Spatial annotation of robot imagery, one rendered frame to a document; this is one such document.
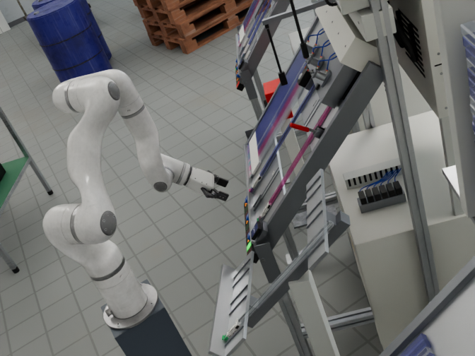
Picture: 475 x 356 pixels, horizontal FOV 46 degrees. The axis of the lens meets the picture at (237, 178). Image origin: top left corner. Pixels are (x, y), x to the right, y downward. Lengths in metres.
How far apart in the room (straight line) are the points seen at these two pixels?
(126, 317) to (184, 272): 1.24
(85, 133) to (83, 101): 0.10
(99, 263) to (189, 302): 1.21
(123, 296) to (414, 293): 1.01
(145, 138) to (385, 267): 0.93
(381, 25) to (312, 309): 0.79
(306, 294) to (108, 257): 0.60
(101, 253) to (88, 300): 1.53
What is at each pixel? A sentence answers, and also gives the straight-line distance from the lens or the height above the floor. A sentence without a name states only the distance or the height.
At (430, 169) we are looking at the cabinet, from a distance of 2.19.
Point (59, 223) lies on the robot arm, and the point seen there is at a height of 1.10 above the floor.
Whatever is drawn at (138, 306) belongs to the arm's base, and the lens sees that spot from 1.87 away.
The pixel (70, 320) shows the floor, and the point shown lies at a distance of 3.23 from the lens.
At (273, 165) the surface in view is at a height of 0.84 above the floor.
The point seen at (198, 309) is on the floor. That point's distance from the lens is 2.85.
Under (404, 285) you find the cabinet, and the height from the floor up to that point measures 0.38.
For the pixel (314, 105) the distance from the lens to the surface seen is 1.89.
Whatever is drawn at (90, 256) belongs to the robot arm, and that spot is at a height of 0.96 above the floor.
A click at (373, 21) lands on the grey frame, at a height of 1.36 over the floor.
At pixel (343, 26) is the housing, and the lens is 1.71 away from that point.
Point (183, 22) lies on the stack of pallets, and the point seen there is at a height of 0.32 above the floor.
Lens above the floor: 1.90
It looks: 31 degrees down
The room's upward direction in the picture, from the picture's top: 21 degrees counter-clockwise
